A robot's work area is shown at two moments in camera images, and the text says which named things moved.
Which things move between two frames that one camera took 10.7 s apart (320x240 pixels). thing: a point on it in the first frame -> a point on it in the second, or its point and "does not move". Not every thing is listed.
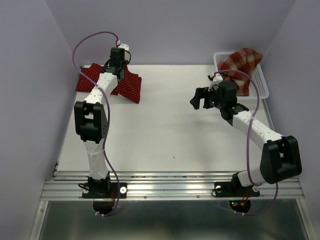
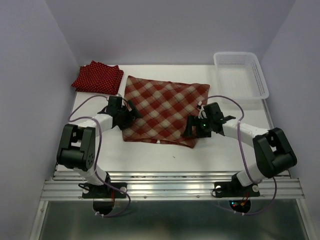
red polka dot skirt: (130, 86) -> (98, 76)
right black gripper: (201, 93) -> (194, 121)
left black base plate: (104, 190) does not move
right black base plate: (234, 189) does not move
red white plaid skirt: (244, 60) -> (165, 107)
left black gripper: (123, 63) -> (131, 117)
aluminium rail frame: (67, 186) does not move
